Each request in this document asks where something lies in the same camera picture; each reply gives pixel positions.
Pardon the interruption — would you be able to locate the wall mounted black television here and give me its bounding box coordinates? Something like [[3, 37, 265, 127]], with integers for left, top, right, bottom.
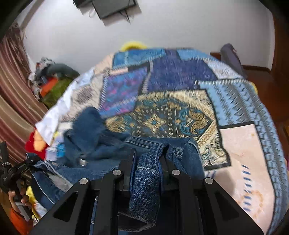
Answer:
[[73, 0, 142, 25]]

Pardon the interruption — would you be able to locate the person's left hand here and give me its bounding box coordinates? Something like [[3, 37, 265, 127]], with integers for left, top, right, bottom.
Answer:
[[8, 187, 30, 213]]

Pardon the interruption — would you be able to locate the pile of mixed clothes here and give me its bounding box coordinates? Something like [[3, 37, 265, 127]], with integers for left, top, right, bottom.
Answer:
[[27, 57, 80, 109]]

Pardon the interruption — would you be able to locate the striped red curtain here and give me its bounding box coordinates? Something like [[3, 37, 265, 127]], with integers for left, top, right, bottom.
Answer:
[[0, 23, 47, 164]]

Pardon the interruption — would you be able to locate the grey purple backpack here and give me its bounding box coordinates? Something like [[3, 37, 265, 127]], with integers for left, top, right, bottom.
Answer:
[[220, 44, 247, 79]]

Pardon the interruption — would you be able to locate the blue denim jacket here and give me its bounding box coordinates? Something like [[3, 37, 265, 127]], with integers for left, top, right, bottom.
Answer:
[[32, 107, 204, 232]]

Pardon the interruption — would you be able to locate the orange sleeved left forearm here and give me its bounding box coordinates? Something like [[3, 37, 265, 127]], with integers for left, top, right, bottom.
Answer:
[[10, 208, 33, 235]]

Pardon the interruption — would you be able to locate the yellow plush toy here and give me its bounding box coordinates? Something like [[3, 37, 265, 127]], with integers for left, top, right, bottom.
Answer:
[[120, 41, 147, 52]]

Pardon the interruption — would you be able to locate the colourful plush blanket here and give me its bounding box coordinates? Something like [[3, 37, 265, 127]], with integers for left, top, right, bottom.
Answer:
[[25, 130, 57, 161]]

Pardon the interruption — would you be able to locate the patchwork patterned bed cover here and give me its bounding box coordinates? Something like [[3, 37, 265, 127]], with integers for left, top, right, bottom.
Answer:
[[36, 48, 288, 234]]

